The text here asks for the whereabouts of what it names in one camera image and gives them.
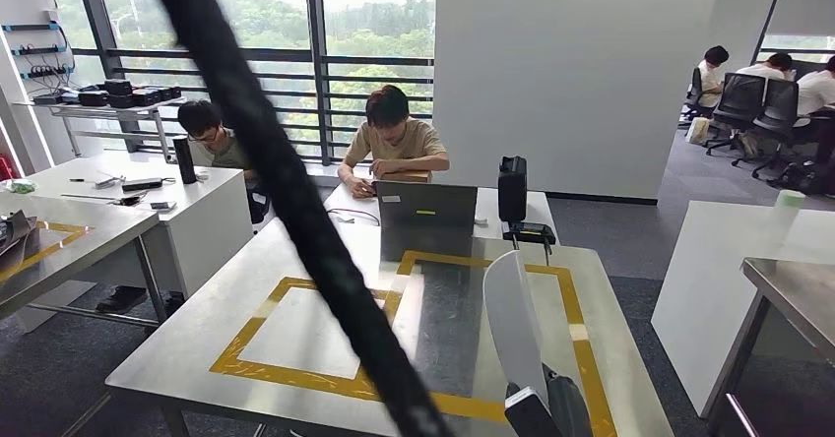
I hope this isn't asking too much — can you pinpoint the stainless steel workbench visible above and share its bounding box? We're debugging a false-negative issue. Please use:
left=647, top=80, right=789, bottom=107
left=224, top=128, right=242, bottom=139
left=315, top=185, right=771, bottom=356
left=105, top=215, right=674, bottom=437

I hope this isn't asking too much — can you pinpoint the white plastic car part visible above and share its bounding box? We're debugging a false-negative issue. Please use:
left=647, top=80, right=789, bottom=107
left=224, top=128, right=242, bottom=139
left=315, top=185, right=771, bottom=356
left=482, top=250, right=550, bottom=409

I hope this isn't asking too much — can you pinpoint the grey moulded car part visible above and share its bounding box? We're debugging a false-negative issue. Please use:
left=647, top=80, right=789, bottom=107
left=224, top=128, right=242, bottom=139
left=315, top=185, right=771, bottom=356
left=0, top=210, right=38, bottom=274

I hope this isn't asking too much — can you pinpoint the person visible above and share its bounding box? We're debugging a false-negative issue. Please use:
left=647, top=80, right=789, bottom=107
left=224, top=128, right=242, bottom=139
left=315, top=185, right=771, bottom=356
left=337, top=84, right=451, bottom=199
left=696, top=45, right=731, bottom=110
left=177, top=99, right=256, bottom=184
left=737, top=52, right=796, bottom=84
left=796, top=55, right=835, bottom=129

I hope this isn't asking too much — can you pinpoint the black device on stand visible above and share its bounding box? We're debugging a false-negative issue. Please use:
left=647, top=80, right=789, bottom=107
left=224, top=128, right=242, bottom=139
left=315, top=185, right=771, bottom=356
left=502, top=220, right=558, bottom=267

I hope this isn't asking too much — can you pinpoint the black backpack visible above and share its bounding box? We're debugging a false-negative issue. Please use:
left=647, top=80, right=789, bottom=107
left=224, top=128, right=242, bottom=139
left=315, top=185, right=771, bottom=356
left=768, top=159, right=835, bottom=199

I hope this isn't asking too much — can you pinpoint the black hanging cable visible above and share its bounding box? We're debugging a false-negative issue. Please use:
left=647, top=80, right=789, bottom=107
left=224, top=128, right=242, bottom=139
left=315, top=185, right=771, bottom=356
left=144, top=0, right=453, bottom=437

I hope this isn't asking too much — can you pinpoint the black power bank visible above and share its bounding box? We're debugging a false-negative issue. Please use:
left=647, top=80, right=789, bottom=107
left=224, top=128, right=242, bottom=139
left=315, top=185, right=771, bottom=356
left=121, top=176, right=164, bottom=193

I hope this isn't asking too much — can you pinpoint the grey laptop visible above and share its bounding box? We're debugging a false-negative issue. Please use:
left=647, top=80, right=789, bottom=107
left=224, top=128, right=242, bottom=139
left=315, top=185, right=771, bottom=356
left=372, top=180, right=480, bottom=230

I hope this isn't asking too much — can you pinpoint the black office chair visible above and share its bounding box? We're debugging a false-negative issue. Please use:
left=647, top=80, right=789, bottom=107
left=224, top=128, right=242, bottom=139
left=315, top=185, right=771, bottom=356
left=677, top=66, right=707, bottom=129
left=730, top=78, right=802, bottom=181
left=246, top=182, right=271, bottom=226
left=704, top=72, right=768, bottom=158

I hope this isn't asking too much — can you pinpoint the black upright case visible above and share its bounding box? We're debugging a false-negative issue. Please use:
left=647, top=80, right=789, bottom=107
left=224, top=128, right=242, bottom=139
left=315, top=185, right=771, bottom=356
left=496, top=155, right=529, bottom=224

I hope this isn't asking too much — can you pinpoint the brown flat box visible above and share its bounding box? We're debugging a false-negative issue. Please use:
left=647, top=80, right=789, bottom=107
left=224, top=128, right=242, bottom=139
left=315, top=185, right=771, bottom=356
left=380, top=169, right=434, bottom=185

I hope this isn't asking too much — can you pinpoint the black window railing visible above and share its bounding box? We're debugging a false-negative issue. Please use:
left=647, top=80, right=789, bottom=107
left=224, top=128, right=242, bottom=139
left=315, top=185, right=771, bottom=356
left=70, top=0, right=436, bottom=166

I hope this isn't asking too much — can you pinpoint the yellow tape square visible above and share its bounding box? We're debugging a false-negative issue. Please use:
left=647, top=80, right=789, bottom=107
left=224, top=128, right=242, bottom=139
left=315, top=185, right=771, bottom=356
left=0, top=220, right=93, bottom=285
left=208, top=276, right=510, bottom=424

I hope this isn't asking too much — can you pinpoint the black thermos bottle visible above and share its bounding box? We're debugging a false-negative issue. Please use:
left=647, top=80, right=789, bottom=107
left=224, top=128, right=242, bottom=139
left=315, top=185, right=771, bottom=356
left=171, top=135, right=199, bottom=186

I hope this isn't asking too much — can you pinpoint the white metal side table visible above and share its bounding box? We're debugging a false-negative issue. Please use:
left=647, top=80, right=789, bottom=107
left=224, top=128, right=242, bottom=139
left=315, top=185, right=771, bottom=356
left=13, top=97, right=188, bottom=163

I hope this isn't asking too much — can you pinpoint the stainless steel table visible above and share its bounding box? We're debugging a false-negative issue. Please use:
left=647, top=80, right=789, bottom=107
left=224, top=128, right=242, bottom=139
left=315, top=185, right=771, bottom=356
left=701, top=257, right=835, bottom=437
left=0, top=192, right=169, bottom=325

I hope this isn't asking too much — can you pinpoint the beige bag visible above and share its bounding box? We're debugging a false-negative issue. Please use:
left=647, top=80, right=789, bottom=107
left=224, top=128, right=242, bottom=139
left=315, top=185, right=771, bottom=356
left=684, top=116, right=712, bottom=147

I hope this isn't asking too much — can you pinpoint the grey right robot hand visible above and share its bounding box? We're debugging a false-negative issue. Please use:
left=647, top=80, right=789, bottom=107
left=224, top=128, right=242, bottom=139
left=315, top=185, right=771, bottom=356
left=545, top=365, right=594, bottom=437

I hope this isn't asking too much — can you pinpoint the white cup green lid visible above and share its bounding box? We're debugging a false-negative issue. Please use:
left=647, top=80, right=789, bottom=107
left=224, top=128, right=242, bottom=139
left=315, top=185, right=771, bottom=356
left=771, top=189, right=807, bottom=240

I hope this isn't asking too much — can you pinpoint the white panel desk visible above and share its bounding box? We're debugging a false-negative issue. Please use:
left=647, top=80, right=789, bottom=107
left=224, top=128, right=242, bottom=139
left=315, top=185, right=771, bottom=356
left=13, top=149, right=256, bottom=336
left=322, top=182, right=560, bottom=243
left=651, top=200, right=835, bottom=419

